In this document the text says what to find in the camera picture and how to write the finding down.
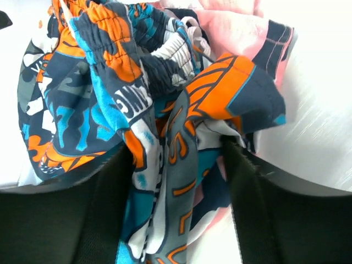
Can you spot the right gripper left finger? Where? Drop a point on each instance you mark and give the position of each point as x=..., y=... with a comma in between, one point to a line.
x=73, y=218

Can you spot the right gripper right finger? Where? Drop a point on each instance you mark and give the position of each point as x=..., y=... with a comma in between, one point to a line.
x=281, y=218

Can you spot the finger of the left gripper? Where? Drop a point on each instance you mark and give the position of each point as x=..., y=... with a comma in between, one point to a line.
x=5, y=20

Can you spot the blue orange patterned shorts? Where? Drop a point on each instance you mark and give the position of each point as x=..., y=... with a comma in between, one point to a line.
x=99, y=74

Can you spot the pink shark print shorts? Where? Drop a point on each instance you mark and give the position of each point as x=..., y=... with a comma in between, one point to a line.
x=238, y=28

